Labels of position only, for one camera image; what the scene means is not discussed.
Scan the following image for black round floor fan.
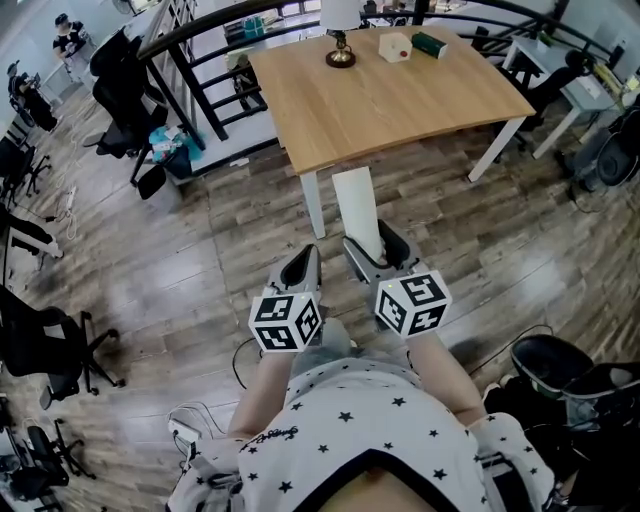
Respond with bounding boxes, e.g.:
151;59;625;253
572;107;640;194

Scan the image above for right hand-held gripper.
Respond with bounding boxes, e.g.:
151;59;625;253
342;219;453;340

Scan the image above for person's light blue jeans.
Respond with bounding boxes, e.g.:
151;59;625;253
292;318;416;376

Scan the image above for blue bag with packets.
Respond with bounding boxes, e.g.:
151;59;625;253
148;124;194;179

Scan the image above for person's left forearm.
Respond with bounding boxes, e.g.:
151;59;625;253
227;347;301;442

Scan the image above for black swivel office chair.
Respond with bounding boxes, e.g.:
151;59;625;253
0;284;127;409
0;134;52;201
0;414;97;504

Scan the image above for white power strip with cables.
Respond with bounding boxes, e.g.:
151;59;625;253
167;418;202;454

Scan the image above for white star print shirt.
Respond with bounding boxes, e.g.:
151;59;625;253
167;357;556;512

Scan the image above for person's right forearm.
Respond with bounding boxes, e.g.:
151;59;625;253
407;330;487;427

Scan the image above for wooden table with white legs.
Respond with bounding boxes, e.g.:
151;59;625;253
248;24;537;240

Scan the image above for white shade brass table lamp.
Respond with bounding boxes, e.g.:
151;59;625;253
319;0;362;69

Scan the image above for white desk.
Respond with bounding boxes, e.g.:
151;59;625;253
501;34;624;160

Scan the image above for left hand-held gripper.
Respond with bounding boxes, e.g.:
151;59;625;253
248;244;324;355

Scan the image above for large black office chair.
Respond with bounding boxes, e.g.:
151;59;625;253
82;28;170;160

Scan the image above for black chair with grey trim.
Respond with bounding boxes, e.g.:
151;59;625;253
509;333;640;501

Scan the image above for black curved metal railing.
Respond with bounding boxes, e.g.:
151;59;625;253
129;0;621;187

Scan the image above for black flat seat pad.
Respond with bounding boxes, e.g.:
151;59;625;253
136;164;168;201

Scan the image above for white hexagonal box red button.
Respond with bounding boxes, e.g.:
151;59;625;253
378;32;413;64

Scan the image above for dark green box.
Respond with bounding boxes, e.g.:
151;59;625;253
410;31;449;60

